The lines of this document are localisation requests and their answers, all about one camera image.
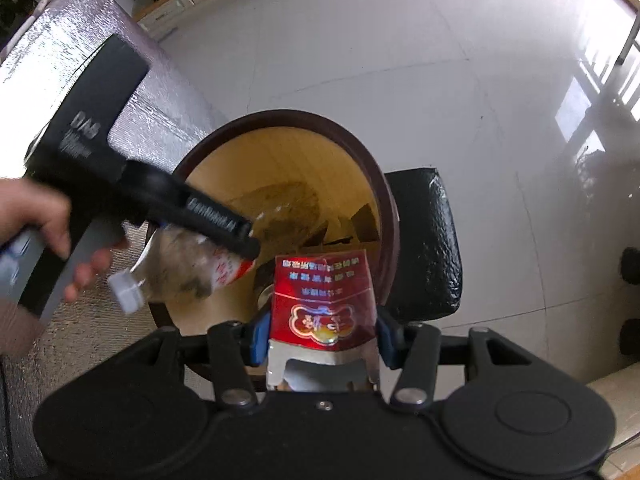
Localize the crushed clear plastic bottle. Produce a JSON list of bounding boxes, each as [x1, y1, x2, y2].
[[107, 181, 321, 314]]

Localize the brown cardboard shipping box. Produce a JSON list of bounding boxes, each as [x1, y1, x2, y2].
[[300, 204, 380, 249]]

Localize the round yellow trash bin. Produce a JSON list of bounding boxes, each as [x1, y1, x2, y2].
[[146, 109, 402, 386]]

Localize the person's left hand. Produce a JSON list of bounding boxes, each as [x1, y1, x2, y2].
[[0, 176, 129, 304]]

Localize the black cushioned stool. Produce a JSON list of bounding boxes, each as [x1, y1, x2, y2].
[[386, 167, 463, 324]]

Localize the patterned pink grey tablecloth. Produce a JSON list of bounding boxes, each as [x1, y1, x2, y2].
[[0, 0, 227, 391]]

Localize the black shoes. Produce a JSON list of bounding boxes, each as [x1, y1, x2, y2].
[[618, 247, 640, 361]]

